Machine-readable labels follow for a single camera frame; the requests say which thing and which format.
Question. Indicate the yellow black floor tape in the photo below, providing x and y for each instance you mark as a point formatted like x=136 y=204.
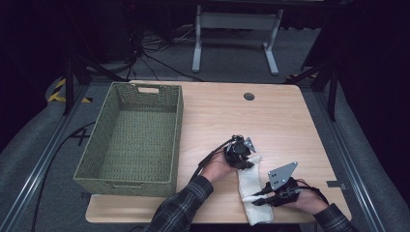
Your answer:
x=55 y=95

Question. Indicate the black metal stand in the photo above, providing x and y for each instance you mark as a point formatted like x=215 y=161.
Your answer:
x=332 y=90
x=69 y=87

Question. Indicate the small grey tape strip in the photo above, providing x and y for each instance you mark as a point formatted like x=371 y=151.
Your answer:
x=335 y=184

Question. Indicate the white towel with brown print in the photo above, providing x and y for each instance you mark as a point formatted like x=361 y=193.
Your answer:
x=254 y=193

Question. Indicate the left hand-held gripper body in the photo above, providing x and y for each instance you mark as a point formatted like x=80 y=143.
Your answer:
x=238 y=150

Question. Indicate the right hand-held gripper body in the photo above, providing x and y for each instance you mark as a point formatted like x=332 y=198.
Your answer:
x=283 y=183

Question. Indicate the grey metal floor rail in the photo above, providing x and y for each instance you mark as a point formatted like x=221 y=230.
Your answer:
x=348 y=151
x=38 y=167

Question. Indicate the person's right hand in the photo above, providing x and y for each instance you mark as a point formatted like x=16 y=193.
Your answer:
x=307 y=201

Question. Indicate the green woven basket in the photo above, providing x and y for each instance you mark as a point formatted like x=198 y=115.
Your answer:
x=135 y=138

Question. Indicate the round grey table grommet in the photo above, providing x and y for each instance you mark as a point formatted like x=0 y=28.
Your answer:
x=248 y=96

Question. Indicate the white metal desk frame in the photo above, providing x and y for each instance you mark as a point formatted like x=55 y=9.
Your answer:
x=237 y=21

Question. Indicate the person's left hand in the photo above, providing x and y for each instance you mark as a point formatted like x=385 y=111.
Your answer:
x=217 y=167

